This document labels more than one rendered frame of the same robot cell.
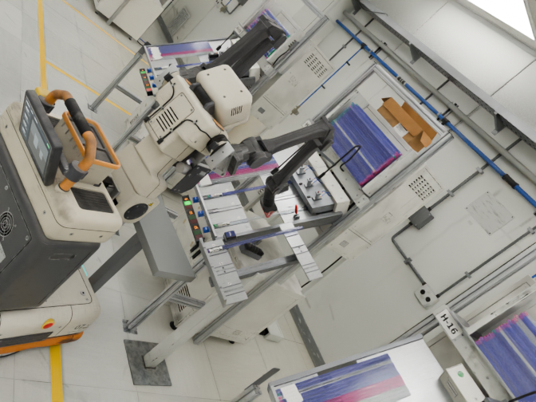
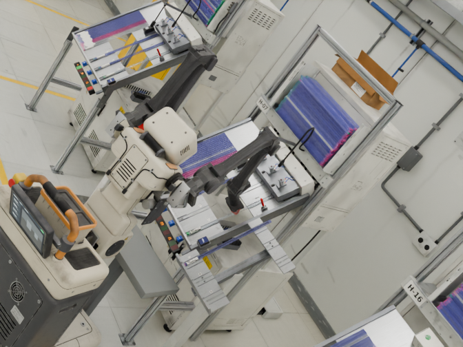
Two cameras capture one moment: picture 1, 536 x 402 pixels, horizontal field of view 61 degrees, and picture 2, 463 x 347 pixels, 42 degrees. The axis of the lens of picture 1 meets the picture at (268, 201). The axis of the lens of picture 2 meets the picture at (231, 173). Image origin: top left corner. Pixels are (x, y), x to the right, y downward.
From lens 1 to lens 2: 96 cm
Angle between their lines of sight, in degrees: 6
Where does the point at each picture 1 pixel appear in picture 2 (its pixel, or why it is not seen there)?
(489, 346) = (448, 310)
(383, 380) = not seen: outside the picture
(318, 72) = (266, 24)
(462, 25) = not seen: outside the picture
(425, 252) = (418, 196)
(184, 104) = (138, 155)
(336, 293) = (332, 253)
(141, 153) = (109, 200)
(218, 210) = (187, 215)
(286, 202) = (253, 193)
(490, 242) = not seen: outside the picture
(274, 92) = (222, 56)
